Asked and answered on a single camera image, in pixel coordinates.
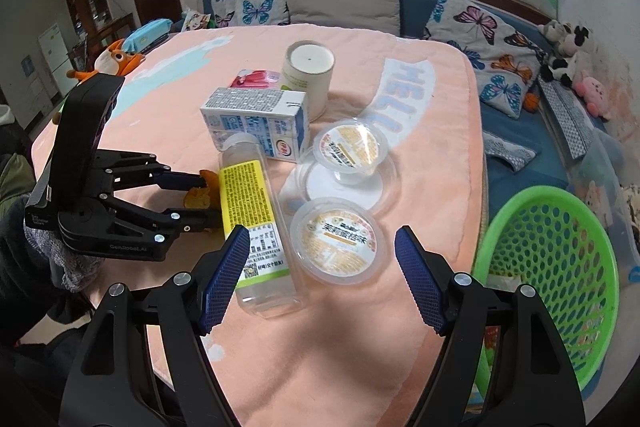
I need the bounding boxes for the small butterfly print pillow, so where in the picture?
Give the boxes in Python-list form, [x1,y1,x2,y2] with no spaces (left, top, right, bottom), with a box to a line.
[235,0,292,28]

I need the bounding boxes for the person's left forearm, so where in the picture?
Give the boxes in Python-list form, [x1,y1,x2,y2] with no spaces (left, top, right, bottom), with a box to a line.
[0,217,106,358]

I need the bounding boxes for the clear jelly cup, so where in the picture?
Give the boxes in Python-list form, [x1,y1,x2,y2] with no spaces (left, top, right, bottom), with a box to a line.
[290,200,385,285]
[312,118,391,178]

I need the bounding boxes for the person's olive clothing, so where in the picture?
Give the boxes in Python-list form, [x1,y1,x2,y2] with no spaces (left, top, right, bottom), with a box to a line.
[0,152,36,212]

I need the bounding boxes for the grey white plush toy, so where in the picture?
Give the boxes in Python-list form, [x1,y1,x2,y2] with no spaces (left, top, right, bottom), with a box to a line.
[542,19,568,42]

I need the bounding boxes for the orange green plush toy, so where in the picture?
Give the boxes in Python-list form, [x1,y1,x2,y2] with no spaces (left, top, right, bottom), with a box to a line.
[67,39,146,82]

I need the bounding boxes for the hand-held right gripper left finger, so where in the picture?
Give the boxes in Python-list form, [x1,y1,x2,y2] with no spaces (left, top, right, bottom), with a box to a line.
[57,224,251,427]

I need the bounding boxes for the green plastic basket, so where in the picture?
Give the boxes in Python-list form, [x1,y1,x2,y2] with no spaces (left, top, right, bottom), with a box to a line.
[470,186,621,395]

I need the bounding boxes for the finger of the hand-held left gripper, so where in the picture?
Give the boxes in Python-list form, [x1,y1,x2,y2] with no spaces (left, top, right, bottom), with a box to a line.
[102,196,224,244]
[94,149,210,192]

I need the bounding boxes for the pink plush toy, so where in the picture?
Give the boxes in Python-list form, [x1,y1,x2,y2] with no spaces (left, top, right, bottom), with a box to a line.
[572,76,612,120]

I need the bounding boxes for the grey patterned cloth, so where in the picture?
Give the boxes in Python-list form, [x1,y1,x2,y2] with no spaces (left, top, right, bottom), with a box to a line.
[482,132,536,172]
[537,79,598,162]

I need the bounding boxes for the dark wooden side table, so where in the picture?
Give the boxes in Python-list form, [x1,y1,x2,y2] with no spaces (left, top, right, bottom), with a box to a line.
[70,14,136,58]

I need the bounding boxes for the white refrigerator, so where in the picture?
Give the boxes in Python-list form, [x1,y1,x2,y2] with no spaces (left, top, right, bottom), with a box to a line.
[39,23,71,102]

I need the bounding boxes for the black white cow plush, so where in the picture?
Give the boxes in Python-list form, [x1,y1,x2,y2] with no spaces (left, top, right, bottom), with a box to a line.
[539,24,592,88]

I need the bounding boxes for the large butterfly print pillow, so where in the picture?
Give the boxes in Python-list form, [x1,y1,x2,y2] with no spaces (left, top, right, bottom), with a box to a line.
[425,0,551,118]

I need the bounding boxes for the pink snack wrapper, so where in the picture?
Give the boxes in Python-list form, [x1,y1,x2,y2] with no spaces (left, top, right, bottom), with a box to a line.
[229,68,282,90]

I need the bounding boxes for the butterfly print cloth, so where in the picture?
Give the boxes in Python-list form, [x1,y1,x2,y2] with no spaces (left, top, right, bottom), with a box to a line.
[202,0,246,28]

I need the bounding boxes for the white blue milk carton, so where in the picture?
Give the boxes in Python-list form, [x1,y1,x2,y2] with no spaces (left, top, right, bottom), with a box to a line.
[200,88,308,164]

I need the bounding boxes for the cartoon printed packet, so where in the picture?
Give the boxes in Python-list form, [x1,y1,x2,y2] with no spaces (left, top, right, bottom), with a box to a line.
[181,9,211,32]

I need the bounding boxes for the clear plastic lid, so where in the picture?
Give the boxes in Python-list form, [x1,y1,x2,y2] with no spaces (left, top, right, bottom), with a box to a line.
[277,147,401,212]

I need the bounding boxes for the clear bottle yellow label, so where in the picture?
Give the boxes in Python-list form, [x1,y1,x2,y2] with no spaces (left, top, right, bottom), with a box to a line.
[218,132,307,319]

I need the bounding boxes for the beige pillow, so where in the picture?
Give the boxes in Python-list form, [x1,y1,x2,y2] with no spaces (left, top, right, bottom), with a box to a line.
[284,0,401,36]

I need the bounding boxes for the blue tissue pack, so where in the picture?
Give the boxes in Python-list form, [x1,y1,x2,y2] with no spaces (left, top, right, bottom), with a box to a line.
[122,19,171,55]

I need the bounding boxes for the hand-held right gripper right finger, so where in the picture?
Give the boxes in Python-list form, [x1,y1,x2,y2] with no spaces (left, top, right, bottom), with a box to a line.
[394,226,587,427]

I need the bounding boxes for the white paper cup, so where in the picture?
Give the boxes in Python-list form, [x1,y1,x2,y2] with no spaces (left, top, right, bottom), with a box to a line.
[279,41,335,122]

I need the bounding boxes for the half-eaten orange bun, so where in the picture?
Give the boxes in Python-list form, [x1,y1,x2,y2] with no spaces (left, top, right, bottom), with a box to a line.
[182,169,223,210]

